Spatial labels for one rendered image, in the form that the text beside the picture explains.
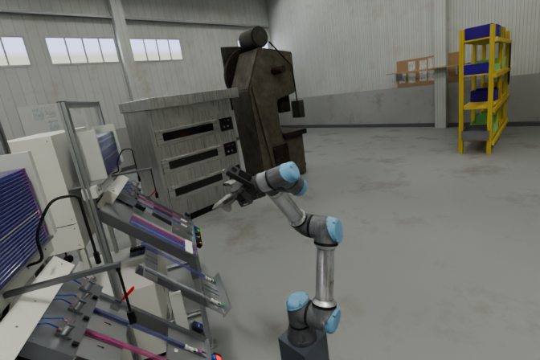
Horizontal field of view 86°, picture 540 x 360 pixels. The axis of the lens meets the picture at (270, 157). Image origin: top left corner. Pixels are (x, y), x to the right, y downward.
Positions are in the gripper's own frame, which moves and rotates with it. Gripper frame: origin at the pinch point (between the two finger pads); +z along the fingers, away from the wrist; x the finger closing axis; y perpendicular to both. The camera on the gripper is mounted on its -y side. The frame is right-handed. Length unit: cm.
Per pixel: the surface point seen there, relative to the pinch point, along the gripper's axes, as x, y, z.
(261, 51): 440, 18, 78
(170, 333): -31, 38, 42
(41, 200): -19, -36, 47
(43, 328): -53, -11, 36
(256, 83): 408, 57, 106
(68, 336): -53, -5, 33
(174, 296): -7, 44, 59
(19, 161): -15, -51, 45
